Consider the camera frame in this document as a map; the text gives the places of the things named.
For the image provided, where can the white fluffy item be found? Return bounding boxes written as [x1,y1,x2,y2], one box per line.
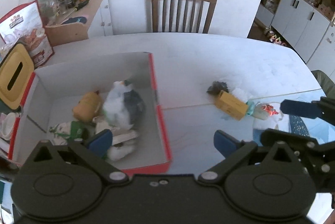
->
[107,145,136,162]

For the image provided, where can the silver foil bag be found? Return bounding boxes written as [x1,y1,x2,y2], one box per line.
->
[93,116,139,146]

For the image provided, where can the green white drawstring pouch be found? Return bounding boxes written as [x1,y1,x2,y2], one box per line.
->
[49,121,90,145]

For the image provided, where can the yellow plush toy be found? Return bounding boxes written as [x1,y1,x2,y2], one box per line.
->
[72,92,103,123]

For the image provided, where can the yellow rectangular box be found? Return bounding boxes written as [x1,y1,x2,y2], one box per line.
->
[215,91,248,121]

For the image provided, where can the clear bag with blue card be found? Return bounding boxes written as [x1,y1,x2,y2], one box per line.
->
[102,80,145,130]

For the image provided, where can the black items small bag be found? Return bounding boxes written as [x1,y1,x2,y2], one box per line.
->
[207,81,229,96]

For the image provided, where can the teal round sharpener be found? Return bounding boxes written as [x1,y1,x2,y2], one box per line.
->
[246,100,258,116]

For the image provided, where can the blue placemat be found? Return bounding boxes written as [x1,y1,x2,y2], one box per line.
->
[289,115,308,135]

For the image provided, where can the olive green tube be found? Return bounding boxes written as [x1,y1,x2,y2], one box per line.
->
[252,103,270,121]

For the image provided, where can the orange plastic clips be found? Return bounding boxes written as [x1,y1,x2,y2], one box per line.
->
[261,104,279,116]

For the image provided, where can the green chair back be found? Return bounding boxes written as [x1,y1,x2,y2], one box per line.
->
[311,70,335,99]

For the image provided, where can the red cardboard box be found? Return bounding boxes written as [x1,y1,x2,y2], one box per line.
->
[1,52,171,175]

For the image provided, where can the stack of white plates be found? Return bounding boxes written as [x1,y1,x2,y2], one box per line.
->
[1,112,19,141]

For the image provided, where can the yellow green tissue box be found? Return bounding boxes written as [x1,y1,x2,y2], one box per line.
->
[1,42,34,113]

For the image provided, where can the wooden side cabinet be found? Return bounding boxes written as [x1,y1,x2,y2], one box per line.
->
[45,0,113,47]

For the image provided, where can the screwdriver yellow black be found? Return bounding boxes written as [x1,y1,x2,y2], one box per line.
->
[61,1,89,17]

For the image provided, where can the red white snack bag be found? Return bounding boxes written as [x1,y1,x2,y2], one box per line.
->
[1,0,54,68]

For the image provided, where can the wooden chair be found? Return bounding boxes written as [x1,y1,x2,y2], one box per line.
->
[151,0,218,34]

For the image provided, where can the white wall cabinet unit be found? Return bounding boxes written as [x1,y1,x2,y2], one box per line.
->
[255,0,334,75]

